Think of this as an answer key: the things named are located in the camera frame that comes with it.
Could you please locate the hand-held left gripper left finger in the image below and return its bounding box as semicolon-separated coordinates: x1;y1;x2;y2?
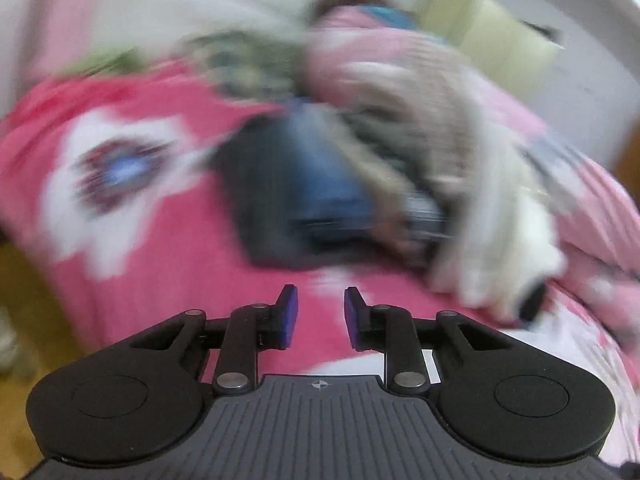
130;284;299;395

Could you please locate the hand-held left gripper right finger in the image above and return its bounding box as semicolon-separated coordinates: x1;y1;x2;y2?
344;286;508;395

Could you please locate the black garment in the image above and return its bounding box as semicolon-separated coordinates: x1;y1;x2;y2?
212;112;386;272

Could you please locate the pink floral blanket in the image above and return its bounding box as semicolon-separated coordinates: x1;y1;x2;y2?
0;57;640;466

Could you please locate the blue garment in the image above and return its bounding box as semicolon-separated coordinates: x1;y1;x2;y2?
282;102;378;228

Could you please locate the cream sweater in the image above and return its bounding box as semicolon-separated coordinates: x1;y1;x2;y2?
430;110;568;321

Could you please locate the plaid garment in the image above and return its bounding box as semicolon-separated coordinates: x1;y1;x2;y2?
182;29;308;103

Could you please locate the pink floral quilt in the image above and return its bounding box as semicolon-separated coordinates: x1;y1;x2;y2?
305;7;640;346

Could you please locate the pale yellow wardrobe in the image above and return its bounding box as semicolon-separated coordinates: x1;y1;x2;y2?
414;0;567;103

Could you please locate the pink and white headboard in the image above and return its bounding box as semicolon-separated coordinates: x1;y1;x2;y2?
0;0;106;116

